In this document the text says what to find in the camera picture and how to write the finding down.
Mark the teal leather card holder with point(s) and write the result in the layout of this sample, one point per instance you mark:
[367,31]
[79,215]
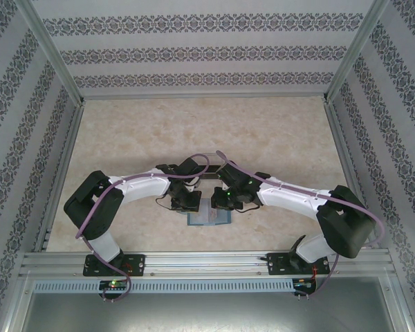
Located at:
[207,219]

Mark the black VIP card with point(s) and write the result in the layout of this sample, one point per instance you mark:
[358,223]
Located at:
[211,177]

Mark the black credit card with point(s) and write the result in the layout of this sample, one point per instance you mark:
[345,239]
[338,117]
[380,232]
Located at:
[211,169]

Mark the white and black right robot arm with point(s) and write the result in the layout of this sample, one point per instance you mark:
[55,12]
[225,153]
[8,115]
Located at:
[290,198]

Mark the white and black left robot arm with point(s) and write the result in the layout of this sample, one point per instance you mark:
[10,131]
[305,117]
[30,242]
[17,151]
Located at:
[138,186]

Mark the grey metal panel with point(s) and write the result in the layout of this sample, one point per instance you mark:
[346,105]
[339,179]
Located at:
[207,311]

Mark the left controller circuit board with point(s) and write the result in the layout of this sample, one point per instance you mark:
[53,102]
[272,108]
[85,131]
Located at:
[112,285]

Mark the controller circuit board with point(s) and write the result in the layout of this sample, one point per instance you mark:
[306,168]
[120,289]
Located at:
[304,283]
[112,285]

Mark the right controller circuit board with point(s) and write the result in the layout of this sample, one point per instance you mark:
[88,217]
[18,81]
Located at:
[304,283]

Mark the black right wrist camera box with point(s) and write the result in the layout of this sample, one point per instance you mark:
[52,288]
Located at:
[230,174]

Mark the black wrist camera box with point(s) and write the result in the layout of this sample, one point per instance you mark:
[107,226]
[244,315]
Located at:
[230,174]
[188,167]

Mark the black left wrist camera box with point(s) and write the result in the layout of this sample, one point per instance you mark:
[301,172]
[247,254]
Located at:
[188,167]

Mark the aluminium mounting rail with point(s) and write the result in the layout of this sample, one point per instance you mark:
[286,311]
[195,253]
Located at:
[207,264]

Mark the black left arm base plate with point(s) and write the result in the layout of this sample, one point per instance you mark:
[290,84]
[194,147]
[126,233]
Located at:
[138,264]

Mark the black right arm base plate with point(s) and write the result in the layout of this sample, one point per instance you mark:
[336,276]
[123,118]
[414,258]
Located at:
[275,266]

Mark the aluminium side rail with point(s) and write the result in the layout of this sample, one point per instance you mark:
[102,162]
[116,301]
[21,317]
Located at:
[70,145]
[343,145]

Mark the aluminium frame post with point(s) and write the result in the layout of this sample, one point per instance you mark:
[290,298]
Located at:
[52,52]
[354,52]

